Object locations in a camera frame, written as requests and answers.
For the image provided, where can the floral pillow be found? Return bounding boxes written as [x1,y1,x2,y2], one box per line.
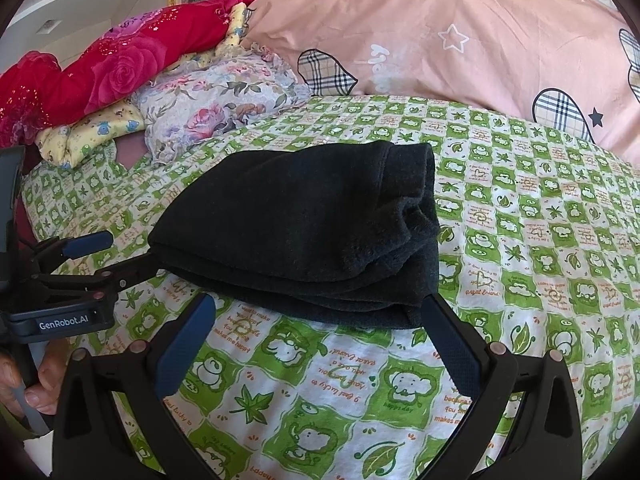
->
[132,45,315,167]

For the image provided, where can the green printed bed sheet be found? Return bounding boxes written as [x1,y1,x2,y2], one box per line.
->
[20,92,640,480]

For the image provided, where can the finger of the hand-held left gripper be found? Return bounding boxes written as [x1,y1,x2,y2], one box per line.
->
[27,231,115,273]
[30,251,163,307]

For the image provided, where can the red floral blanket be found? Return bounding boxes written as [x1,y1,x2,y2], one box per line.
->
[0,0,262,150]

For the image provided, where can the pink quilt with plaid hearts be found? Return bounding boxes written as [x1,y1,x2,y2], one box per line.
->
[240,0,640,167]

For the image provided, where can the person's left hand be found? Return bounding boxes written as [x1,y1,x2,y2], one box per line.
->
[0,347,68,418]

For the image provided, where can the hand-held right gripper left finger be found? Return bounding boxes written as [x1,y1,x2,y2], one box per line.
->
[50,292,218,480]

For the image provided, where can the black pants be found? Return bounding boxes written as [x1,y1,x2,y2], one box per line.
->
[148,141,442,331]

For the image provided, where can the yellow printed cloth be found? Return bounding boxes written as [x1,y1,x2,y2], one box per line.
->
[35,2,249,170]

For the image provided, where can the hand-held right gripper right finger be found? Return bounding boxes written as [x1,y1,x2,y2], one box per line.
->
[421,291,585,480]

